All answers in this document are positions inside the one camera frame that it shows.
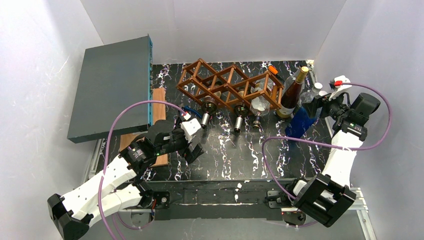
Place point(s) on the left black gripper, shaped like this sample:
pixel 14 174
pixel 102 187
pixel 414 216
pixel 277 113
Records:
pixel 187 142

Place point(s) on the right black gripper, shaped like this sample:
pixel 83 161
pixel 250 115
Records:
pixel 318 105

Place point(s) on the clear bottle white neck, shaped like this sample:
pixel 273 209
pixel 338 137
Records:
pixel 308 96

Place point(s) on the blue square glass bottle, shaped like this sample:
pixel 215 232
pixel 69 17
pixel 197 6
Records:
pixel 300 123

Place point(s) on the dark bottle gold cap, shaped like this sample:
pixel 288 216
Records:
pixel 290 98

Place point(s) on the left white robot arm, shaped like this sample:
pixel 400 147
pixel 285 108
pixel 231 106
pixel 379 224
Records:
pixel 121 186

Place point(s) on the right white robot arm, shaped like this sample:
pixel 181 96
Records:
pixel 327 195

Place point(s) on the dark bottle silver cap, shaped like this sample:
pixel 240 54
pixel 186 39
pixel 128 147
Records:
pixel 209 106

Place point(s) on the brown wooden wine rack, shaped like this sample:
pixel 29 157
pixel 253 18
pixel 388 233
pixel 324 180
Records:
pixel 229 86

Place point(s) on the brown wooden board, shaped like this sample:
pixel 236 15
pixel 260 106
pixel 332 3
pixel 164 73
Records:
pixel 158 113

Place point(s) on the dark grey box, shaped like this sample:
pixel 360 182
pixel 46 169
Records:
pixel 112 77

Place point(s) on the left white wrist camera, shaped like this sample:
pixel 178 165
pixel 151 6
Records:
pixel 190 125

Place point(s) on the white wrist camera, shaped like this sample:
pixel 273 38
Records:
pixel 190 125
pixel 339 85

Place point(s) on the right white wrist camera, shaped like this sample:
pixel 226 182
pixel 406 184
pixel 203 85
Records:
pixel 339 85

